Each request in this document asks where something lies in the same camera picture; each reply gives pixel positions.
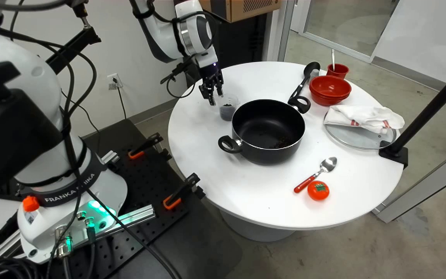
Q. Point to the red mug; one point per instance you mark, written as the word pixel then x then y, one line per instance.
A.
pixel 339 70

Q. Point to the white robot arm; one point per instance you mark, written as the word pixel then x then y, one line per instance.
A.
pixel 67 188

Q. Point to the black orange clamp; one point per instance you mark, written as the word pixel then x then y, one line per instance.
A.
pixel 141 150
pixel 174 201

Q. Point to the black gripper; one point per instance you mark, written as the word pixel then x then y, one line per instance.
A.
pixel 212 80

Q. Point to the black cooking pot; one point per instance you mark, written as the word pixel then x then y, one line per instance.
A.
pixel 267 131

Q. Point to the black camera stand pole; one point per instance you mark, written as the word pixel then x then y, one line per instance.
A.
pixel 397 151

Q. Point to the black cabinet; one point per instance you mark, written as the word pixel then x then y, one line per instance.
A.
pixel 237 43

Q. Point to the round white table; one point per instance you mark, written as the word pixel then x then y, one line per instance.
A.
pixel 265 194

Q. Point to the white cloth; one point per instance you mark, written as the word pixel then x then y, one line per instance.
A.
pixel 373 119

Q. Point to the cardboard box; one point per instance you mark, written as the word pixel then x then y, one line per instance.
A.
pixel 239 10

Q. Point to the red bowl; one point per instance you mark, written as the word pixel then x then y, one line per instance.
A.
pixel 329 91

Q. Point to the clear plastic jug with contents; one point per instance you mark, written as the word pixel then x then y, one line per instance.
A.
pixel 226 112

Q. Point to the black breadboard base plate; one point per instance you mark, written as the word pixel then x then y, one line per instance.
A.
pixel 191 238

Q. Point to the orange tomato toy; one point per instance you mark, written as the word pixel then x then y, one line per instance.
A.
pixel 318 191

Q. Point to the red handled spoon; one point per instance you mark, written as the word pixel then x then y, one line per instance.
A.
pixel 325 167

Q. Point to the wall power outlet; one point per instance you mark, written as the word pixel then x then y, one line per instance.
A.
pixel 113 81

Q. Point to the black ladle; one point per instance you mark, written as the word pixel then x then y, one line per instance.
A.
pixel 307 74

